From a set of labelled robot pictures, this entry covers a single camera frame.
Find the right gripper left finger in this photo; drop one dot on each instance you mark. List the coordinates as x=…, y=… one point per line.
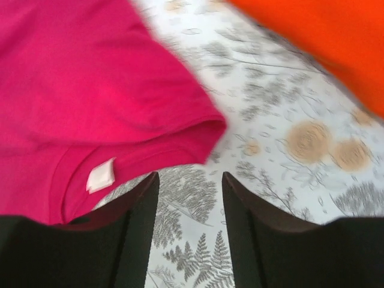
x=108, y=247

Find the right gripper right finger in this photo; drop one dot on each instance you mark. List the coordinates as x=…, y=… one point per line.
x=272, y=248

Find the magenta t-shirt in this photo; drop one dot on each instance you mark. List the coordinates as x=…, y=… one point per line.
x=90, y=100

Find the floral table mat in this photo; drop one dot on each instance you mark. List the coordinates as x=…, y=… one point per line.
x=295, y=138

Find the folded orange t-shirt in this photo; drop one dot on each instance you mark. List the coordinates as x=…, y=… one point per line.
x=345, y=37

